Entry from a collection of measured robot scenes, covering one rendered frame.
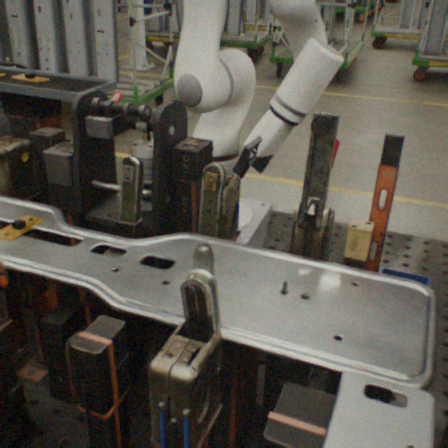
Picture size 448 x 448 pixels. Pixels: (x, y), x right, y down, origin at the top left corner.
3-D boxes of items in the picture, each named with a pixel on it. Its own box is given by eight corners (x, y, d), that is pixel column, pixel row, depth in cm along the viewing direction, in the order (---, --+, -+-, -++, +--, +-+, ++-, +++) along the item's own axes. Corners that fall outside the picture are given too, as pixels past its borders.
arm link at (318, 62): (281, 87, 116) (272, 94, 108) (315, 33, 109) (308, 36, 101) (312, 108, 116) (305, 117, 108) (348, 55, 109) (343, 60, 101)
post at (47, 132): (55, 296, 121) (28, 131, 102) (69, 285, 125) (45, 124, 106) (73, 301, 120) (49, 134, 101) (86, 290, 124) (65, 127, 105)
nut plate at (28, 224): (11, 241, 84) (10, 235, 83) (-8, 237, 85) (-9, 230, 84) (44, 220, 91) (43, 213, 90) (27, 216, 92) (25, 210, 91)
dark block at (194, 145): (176, 334, 110) (171, 146, 90) (190, 315, 116) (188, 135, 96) (197, 340, 109) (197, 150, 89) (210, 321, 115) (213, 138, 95)
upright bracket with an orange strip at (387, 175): (338, 393, 97) (383, 134, 73) (339, 388, 98) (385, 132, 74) (354, 397, 96) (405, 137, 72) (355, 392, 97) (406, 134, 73)
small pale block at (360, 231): (320, 404, 94) (347, 227, 77) (324, 391, 97) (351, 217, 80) (340, 410, 93) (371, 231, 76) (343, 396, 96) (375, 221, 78)
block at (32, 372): (15, 376, 99) (-15, 244, 85) (59, 335, 109) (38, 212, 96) (38, 384, 97) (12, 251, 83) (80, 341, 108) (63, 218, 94)
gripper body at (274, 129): (284, 100, 118) (259, 140, 123) (263, 100, 109) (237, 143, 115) (309, 119, 116) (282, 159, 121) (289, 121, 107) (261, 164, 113)
